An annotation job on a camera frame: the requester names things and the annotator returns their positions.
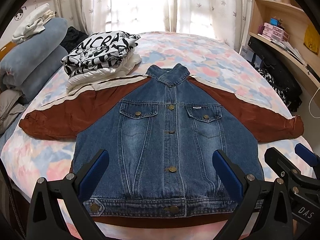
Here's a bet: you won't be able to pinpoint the black white patterned hanging cloth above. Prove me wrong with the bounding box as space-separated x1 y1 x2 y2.
255 68 302 112

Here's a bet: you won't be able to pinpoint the black white lettered folded garment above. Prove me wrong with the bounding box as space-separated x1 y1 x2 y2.
61 31 140 77

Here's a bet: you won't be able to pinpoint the pink storage boxes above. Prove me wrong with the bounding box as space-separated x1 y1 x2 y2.
262 22 290 42

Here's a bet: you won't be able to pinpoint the blue folded blanket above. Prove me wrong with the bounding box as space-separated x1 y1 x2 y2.
1 18 68 103

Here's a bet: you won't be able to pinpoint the white folded puffer coat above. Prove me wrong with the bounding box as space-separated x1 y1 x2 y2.
66 53 142 95

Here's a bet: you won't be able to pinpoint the pastel patchwork bed cover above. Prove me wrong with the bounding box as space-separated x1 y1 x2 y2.
0 31 316 240

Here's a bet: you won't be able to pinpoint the yellow cloth on shelf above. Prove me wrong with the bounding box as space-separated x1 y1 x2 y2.
304 23 320 55

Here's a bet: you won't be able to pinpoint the cartoon face wall sticker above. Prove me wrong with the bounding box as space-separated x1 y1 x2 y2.
14 8 24 21

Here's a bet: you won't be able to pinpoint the white cable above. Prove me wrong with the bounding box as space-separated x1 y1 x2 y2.
307 87 320 119

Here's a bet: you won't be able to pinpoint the sheer floral curtain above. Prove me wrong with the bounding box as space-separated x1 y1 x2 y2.
54 0 253 51

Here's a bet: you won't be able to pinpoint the black garment beside blanket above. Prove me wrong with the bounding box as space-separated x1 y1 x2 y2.
60 26 88 53

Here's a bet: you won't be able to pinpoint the white clothes on blanket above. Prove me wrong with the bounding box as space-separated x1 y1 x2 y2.
11 3 55 44

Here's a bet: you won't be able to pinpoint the denim and rust jacket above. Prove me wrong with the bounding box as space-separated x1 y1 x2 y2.
19 64 304 218

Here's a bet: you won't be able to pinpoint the wooden bookshelf desk unit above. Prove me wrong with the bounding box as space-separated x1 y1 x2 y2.
249 0 319 95

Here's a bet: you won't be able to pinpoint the grey pillow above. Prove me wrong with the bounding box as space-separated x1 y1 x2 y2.
0 89 26 135

